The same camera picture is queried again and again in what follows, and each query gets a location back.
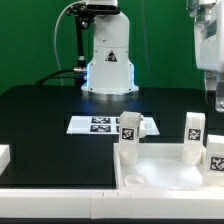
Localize black cables bundle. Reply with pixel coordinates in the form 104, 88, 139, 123
34, 68, 88, 88

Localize white obstacle fence rail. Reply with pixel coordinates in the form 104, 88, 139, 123
0, 144, 224, 220

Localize white square tabletop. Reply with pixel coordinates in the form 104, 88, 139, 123
114, 143, 224, 190

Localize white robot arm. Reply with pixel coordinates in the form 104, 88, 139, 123
82, 0, 224, 112

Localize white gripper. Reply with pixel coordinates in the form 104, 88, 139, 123
194, 14, 224, 112

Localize grey cable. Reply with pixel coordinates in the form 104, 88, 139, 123
53, 0, 87, 87

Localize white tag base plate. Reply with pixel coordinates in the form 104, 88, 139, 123
65, 116, 161, 136

